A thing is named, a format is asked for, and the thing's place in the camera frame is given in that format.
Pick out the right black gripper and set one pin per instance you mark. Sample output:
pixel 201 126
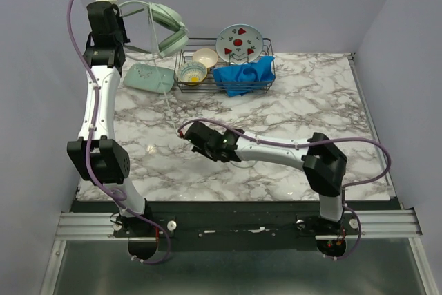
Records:
pixel 193 134

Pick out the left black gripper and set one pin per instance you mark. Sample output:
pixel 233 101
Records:
pixel 118 21

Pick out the mint green headphones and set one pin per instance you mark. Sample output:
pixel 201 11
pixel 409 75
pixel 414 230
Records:
pixel 168 31

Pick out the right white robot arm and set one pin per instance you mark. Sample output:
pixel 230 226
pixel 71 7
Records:
pixel 322 162

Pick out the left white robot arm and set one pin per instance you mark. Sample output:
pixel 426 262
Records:
pixel 96 155

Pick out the mint green rectangular tray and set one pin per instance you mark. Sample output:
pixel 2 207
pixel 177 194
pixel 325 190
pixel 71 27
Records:
pixel 149 78

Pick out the blue cloth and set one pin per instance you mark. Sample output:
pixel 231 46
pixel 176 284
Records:
pixel 241 79

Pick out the blue yellow patterned bowl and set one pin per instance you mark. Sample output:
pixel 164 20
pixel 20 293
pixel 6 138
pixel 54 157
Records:
pixel 192 73

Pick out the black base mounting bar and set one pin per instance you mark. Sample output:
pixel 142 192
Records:
pixel 237 226

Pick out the cream bowl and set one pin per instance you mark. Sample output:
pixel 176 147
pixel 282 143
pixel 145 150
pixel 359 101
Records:
pixel 206 56

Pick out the strawberry pattern plate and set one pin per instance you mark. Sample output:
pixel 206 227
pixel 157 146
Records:
pixel 239 44

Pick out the black wire dish rack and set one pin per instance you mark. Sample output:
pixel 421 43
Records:
pixel 209 84

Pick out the aluminium rail frame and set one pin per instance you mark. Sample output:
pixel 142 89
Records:
pixel 312 92

